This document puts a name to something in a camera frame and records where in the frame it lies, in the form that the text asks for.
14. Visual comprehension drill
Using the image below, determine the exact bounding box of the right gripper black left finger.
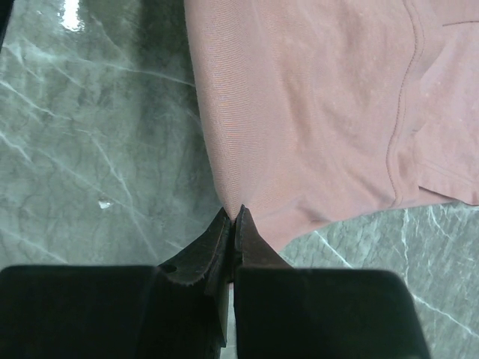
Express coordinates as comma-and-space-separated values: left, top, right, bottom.
1, 211, 231, 358

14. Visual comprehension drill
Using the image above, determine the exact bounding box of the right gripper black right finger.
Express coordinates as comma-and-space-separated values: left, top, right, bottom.
234, 208, 430, 358

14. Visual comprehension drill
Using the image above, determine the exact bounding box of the pink t-shirt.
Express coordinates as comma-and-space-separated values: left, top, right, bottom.
184, 1, 478, 249

